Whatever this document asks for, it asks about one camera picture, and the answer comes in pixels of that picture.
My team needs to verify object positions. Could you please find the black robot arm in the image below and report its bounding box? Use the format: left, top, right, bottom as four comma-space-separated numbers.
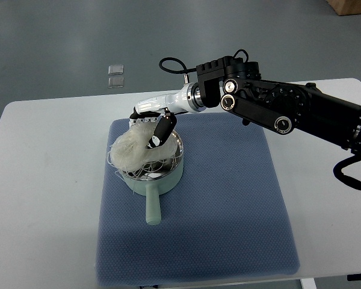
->
179, 54, 361, 191

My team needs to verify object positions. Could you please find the brown cardboard box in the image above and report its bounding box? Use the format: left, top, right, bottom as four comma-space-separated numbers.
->
328, 0, 361, 16

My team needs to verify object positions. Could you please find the mint green steel pot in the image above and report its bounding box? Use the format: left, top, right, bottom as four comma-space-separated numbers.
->
120, 131, 184, 225

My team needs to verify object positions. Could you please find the blue grey fabric mat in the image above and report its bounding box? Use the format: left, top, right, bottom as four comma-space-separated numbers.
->
96, 113, 300, 286

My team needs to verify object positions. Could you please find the wire steaming rack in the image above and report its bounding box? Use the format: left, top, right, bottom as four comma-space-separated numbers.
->
128, 160, 177, 180

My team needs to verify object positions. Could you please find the upper metal floor plate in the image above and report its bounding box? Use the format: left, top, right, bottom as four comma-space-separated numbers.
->
108, 64, 124, 75

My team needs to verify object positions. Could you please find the white vermicelli nest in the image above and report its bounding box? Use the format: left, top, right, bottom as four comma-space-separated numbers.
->
108, 122, 183, 177

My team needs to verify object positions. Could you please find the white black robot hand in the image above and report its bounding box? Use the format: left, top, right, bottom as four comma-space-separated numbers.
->
129, 82, 205, 149

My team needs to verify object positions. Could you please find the white table leg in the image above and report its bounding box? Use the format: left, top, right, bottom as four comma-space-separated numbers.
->
300, 278, 317, 289

